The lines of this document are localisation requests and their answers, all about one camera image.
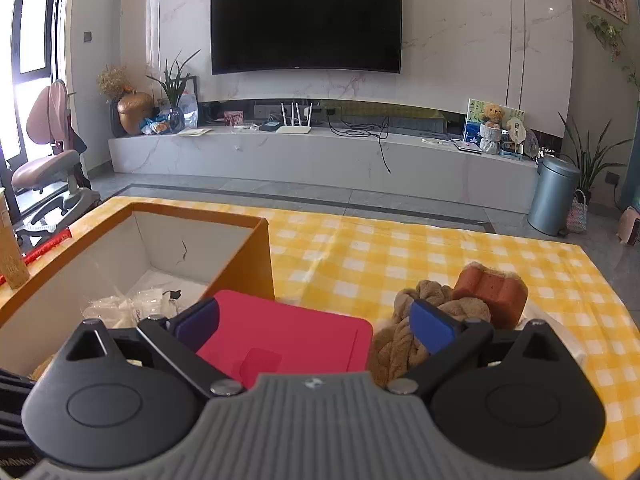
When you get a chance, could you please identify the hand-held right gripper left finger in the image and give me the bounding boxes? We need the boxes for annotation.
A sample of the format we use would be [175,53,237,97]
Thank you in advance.
[52,297,246,396]

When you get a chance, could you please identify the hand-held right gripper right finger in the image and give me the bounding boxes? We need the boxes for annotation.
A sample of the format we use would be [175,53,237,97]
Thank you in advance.
[387,299,571,395]

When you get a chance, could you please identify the brown braided plush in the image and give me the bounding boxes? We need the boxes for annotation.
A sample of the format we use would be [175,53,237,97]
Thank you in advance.
[369,280,493,388]

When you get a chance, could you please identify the brown toast plush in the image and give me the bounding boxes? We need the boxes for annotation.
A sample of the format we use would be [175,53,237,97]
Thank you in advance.
[452,261,530,331]

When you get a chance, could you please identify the orange cardboard box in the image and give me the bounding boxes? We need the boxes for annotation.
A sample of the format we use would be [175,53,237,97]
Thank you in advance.
[0,201,276,381]

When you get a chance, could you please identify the clear plastic bags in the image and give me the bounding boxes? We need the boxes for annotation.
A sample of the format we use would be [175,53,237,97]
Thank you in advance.
[82,285,183,321]

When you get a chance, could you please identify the yellow checked tablecloth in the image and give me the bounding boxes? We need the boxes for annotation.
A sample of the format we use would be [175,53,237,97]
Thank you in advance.
[0,196,632,466]

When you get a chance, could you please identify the red box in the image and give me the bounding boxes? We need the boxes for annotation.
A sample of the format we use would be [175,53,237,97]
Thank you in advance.
[196,289,375,390]

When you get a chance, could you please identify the red stick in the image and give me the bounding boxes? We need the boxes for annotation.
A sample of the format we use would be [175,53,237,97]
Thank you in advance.
[0,227,73,286]

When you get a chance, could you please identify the grey metal trash can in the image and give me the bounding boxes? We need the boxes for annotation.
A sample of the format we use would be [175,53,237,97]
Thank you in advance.
[527,156,582,237]

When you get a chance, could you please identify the woven basket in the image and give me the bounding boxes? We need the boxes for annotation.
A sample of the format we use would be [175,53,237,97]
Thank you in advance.
[566,190,588,234]

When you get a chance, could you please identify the white marble tv cabinet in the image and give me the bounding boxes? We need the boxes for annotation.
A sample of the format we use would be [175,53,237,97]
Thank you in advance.
[109,125,541,214]

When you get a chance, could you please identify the snack bags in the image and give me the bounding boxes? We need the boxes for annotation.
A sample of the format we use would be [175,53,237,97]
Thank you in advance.
[141,116,173,136]

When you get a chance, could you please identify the white router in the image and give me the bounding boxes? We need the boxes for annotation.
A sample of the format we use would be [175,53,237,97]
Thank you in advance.
[276,102,313,135]

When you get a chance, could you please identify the gold acorn vase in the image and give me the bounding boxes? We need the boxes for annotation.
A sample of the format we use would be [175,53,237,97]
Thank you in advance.
[117,91,153,136]

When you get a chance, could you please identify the pink small appliance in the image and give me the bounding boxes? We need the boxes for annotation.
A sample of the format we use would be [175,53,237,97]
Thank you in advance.
[617,207,640,246]

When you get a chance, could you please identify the long-leaf potted plant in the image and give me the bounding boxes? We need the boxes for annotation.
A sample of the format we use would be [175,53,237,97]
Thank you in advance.
[557,112,628,196]

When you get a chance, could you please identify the green plant in glass vase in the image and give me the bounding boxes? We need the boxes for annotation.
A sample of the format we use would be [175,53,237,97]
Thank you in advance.
[146,50,201,133]

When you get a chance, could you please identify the dried flower bunch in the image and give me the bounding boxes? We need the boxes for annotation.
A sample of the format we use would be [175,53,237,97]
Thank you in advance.
[96,64,132,101]

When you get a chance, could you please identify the pink swivel chair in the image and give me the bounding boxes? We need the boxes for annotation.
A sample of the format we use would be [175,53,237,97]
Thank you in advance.
[11,80,101,241]

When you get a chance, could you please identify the window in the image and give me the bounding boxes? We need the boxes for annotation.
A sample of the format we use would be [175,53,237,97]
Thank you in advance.
[0,0,63,171]

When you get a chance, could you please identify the hanging green vine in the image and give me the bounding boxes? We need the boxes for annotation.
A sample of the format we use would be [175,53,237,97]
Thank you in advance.
[584,14,640,106]

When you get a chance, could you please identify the black cable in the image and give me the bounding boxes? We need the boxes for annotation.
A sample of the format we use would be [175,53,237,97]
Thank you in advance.
[327,115,393,176]

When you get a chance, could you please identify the black picture frame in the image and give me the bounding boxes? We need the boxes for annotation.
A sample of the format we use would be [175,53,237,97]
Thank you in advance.
[182,76,200,128]

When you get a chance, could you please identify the black wall television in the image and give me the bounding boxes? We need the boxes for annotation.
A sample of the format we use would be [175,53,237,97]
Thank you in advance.
[210,0,403,76]

